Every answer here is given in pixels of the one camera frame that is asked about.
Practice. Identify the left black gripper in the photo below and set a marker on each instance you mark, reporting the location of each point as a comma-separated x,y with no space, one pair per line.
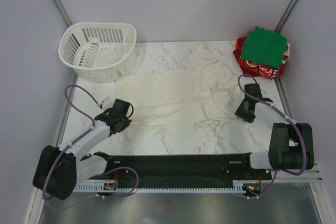
125,124

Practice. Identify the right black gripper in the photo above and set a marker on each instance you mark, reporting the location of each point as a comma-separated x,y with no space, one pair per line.
248,118

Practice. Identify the cream white t shirt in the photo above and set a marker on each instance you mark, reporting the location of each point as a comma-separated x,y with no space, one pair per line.
206,89

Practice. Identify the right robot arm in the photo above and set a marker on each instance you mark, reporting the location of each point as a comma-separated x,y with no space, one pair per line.
291,142

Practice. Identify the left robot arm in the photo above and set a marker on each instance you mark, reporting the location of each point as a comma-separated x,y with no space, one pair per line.
61,168

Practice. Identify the folded red printed t shirt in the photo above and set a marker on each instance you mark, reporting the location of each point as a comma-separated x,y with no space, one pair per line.
255,69

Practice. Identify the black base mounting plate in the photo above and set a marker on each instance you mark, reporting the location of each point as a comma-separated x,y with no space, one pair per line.
182,171

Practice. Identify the folded green t shirt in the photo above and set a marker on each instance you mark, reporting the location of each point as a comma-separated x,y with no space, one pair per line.
264,47

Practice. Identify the white plastic laundry basket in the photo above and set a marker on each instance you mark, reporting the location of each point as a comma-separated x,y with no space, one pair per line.
99,52

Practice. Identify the left aluminium table rail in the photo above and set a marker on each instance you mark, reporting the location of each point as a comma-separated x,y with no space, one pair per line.
63,122

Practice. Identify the white slotted cable duct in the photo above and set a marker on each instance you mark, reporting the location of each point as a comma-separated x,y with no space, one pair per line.
92,186

